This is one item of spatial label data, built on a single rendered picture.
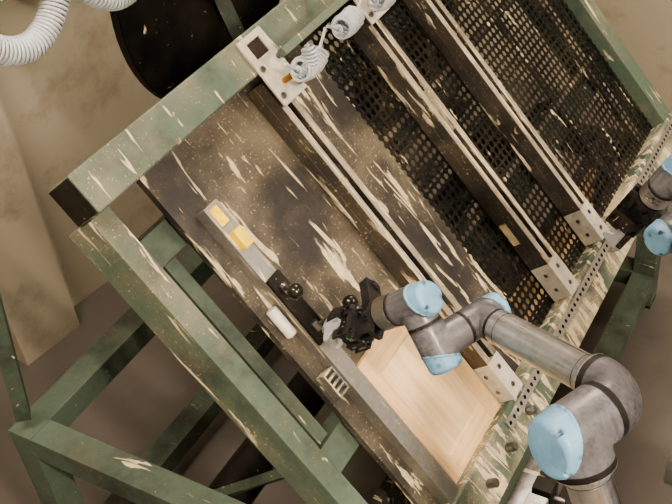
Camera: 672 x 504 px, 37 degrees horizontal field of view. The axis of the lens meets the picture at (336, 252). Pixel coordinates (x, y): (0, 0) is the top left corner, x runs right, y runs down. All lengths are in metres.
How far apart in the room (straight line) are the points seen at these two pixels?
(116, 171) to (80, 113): 2.30
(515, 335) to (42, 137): 2.74
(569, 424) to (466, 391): 0.97
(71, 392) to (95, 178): 1.21
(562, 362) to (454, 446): 0.76
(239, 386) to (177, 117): 0.61
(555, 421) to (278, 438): 0.72
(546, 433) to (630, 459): 2.09
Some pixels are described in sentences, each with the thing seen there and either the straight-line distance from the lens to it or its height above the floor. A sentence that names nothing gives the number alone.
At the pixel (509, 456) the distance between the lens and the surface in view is 2.73.
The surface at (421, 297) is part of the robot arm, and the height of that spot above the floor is 1.63.
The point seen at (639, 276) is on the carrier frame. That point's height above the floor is 0.18.
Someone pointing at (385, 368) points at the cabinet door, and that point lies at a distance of 2.52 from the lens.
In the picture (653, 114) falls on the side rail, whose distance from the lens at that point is 3.89.
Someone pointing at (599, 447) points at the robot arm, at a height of 1.59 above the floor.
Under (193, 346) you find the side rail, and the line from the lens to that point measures 2.19.
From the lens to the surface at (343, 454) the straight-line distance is 2.46.
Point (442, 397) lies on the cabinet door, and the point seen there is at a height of 1.02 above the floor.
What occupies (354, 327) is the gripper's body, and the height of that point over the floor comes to 1.49.
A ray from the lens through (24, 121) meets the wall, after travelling 4.26.
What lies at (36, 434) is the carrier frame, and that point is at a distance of 3.12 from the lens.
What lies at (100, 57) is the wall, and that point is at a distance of 4.43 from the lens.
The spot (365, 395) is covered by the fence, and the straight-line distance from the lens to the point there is 2.43.
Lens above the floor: 2.97
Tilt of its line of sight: 39 degrees down
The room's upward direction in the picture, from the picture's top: 7 degrees counter-clockwise
